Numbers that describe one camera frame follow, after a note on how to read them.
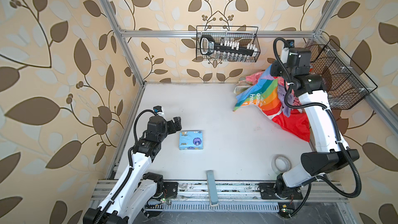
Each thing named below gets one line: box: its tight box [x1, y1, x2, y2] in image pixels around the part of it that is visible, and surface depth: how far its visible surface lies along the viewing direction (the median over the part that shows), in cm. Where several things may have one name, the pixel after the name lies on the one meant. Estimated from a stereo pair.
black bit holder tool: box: [200, 34, 255, 55], surface depth 85 cm
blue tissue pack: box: [178, 130, 204, 150], surface depth 88 cm
